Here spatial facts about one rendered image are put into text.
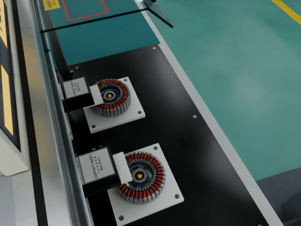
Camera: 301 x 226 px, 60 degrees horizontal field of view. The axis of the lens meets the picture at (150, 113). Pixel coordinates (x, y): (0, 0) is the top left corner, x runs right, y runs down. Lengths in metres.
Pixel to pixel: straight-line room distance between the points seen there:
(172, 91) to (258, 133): 1.02
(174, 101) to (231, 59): 1.39
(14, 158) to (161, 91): 0.57
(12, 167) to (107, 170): 0.23
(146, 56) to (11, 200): 0.68
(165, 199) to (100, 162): 0.19
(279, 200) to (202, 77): 0.92
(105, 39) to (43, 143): 0.73
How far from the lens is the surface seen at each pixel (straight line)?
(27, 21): 0.44
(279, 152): 1.69
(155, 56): 0.87
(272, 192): 1.54
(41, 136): 0.29
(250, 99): 1.86
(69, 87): 0.67
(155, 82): 0.78
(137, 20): 1.06
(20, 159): 0.26
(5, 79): 0.30
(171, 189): 0.60
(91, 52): 0.94
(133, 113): 0.70
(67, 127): 0.38
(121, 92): 0.70
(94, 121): 0.70
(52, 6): 0.56
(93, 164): 0.48
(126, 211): 0.59
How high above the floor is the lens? 1.34
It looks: 54 degrees down
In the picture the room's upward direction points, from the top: straight up
